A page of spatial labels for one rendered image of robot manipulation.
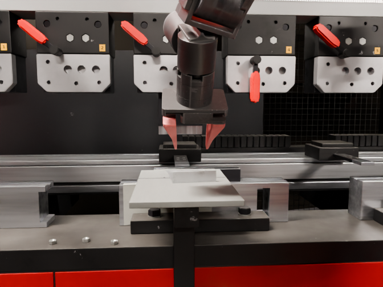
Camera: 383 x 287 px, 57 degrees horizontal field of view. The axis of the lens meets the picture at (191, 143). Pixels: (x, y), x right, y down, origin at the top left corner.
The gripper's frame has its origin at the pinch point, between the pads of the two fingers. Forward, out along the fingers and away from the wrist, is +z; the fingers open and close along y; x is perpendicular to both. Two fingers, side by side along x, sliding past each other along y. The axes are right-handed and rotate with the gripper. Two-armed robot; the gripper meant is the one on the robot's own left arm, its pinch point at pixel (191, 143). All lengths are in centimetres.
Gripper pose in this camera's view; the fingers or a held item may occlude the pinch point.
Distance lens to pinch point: 62.2
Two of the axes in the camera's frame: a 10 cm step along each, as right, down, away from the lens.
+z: -0.5, 7.8, 6.2
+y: -10.0, 0.0, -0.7
